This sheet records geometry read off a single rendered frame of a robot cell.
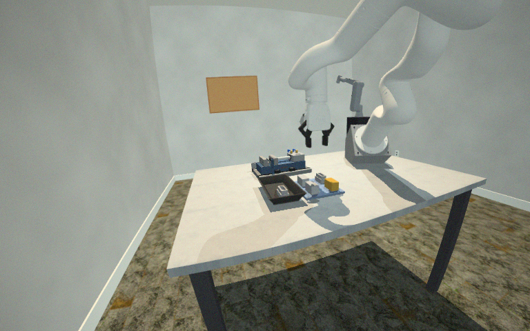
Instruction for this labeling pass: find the yellow rectangular block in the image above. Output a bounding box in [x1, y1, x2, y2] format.
[324, 178, 339, 191]

